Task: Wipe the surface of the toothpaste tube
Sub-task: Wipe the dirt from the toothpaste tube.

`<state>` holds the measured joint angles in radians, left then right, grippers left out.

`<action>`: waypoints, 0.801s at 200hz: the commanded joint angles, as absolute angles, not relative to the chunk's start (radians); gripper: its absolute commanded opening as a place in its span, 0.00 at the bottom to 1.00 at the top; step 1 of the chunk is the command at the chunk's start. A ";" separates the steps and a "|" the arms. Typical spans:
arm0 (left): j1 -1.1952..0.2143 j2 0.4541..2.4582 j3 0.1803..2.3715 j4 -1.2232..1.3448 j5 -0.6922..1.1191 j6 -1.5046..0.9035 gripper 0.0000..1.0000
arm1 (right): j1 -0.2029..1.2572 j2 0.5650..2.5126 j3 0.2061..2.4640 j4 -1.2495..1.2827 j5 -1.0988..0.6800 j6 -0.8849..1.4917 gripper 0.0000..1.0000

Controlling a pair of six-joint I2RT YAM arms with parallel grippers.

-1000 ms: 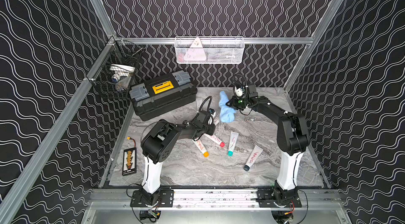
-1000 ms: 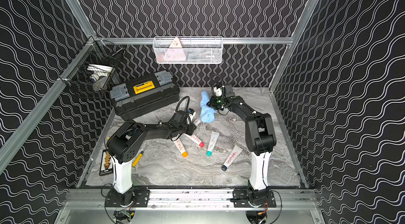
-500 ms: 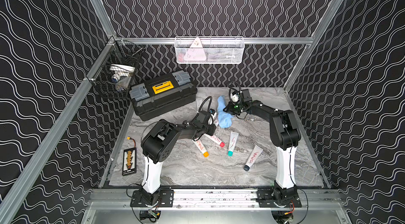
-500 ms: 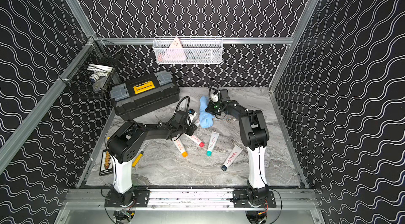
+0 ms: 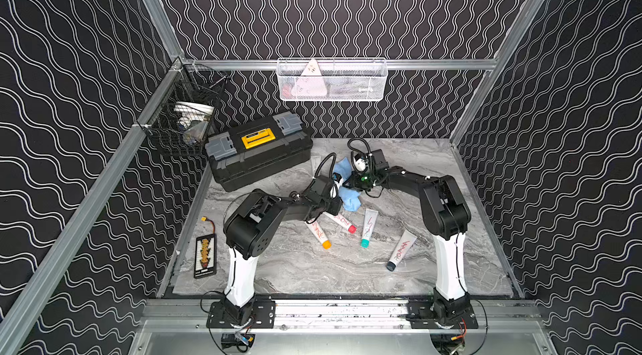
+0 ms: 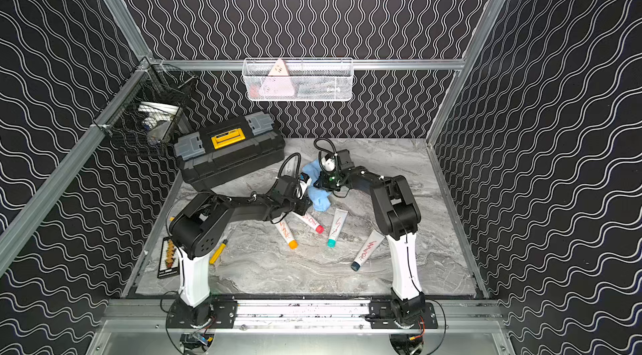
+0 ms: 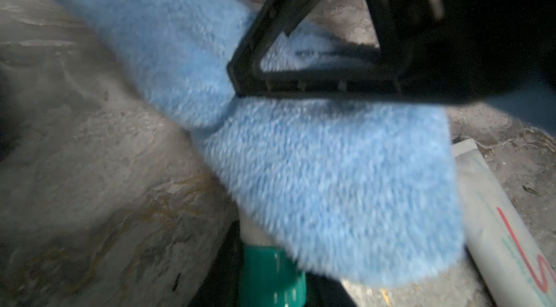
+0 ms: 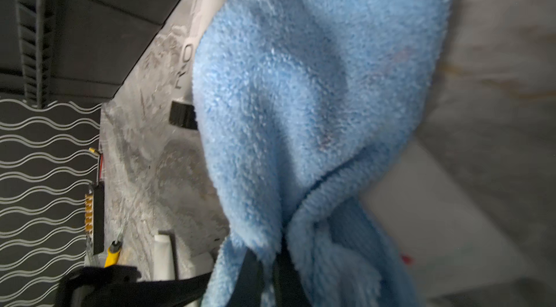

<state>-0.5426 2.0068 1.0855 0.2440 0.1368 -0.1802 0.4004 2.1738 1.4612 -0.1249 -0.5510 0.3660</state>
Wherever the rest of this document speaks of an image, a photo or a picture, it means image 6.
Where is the blue microfiber cloth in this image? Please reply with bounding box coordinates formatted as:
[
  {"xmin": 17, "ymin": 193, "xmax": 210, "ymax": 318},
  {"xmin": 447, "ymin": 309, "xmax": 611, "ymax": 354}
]
[{"xmin": 299, "ymin": 158, "xmax": 333, "ymax": 213}]

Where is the white tube pink cap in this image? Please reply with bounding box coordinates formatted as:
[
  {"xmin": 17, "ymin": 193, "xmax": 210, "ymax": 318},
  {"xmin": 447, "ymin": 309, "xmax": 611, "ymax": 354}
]
[{"xmin": 294, "ymin": 213, "xmax": 324, "ymax": 234}]

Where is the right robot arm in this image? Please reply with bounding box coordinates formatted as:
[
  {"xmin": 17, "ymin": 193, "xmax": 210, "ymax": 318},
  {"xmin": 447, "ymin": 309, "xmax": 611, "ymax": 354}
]
[{"xmin": 314, "ymin": 149, "xmax": 425, "ymax": 302}]

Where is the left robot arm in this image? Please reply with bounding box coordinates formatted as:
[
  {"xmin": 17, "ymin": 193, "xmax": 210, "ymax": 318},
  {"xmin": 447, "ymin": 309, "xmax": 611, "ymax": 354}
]
[{"xmin": 168, "ymin": 173, "xmax": 311, "ymax": 308}]

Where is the white tube orange cap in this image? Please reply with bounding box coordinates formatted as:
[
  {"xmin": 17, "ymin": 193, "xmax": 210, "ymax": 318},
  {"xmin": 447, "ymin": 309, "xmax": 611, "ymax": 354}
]
[{"xmin": 274, "ymin": 220, "xmax": 299, "ymax": 250}]

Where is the white tube teal cap lower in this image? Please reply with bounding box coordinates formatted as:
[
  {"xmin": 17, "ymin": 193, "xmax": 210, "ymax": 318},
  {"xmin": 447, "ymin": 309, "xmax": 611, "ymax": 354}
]
[{"xmin": 327, "ymin": 209, "xmax": 348, "ymax": 248}]

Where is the white tube dark blue cap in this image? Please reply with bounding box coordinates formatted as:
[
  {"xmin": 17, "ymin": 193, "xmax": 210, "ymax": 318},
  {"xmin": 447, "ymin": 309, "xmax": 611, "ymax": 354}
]
[{"xmin": 351, "ymin": 230, "xmax": 385, "ymax": 271}]

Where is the black toolbox yellow latch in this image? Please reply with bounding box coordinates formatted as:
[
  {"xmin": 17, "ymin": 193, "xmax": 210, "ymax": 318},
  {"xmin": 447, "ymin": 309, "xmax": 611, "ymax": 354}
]
[{"xmin": 174, "ymin": 112, "xmax": 285, "ymax": 191}]

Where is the yellow marker pen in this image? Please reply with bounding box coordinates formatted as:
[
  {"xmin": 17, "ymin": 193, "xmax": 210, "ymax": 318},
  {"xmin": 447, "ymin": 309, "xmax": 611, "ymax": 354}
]
[{"xmin": 209, "ymin": 239, "xmax": 228, "ymax": 265}]

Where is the pink triangle item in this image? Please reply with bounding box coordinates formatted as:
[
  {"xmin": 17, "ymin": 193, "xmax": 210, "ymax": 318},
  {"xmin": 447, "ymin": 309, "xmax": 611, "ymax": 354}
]
[{"xmin": 258, "ymin": 58, "xmax": 295, "ymax": 98}]

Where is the black battery pack card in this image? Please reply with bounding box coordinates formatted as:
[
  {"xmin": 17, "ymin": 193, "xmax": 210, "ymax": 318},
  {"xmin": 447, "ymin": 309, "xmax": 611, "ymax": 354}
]
[{"xmin": 157, "ymin": 237, "xmax": 180, "ymax": 279}]

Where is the clear wall basket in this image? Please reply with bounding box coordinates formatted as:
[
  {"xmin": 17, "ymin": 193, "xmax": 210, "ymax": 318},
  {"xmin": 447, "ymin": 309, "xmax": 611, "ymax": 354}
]
[{"xmin": 242, "ymin": 57, "xmax": 354, "ymax": 102}]

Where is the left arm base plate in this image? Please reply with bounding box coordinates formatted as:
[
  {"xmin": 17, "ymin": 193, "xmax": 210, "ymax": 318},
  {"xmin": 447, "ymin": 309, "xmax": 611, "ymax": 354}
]
[{"xmin": 166, "ymin": 298, "xmax": 238, "ymax": 329}]

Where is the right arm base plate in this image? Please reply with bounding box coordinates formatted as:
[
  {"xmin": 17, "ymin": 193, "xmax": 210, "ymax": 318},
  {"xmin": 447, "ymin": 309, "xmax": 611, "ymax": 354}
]
[{"xmin": 364, "ymin": 296, "xmax": 439, "ymax": 330}]

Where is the black wire basket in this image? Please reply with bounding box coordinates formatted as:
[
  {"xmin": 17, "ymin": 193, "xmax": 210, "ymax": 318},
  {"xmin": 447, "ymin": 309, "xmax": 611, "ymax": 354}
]
[{"xmin": 96, "ymin": 64, "xmax": 198, "ymax": 158}]

